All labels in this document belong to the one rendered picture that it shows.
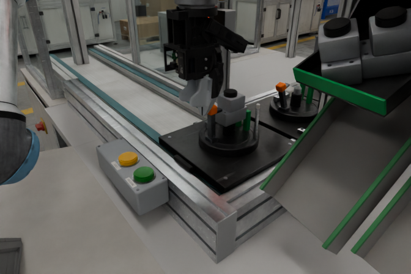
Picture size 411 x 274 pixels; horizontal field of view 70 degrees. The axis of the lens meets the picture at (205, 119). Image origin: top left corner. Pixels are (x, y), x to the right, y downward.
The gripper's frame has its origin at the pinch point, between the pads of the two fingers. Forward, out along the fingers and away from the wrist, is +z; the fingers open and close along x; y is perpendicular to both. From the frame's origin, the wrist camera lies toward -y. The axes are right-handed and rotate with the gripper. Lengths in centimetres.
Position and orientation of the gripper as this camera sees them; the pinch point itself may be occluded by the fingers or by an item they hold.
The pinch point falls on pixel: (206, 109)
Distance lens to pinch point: 60.3
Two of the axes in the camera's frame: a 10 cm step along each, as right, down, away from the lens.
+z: 0.0, 8.9, 4.5
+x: 6.3, 3.6, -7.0
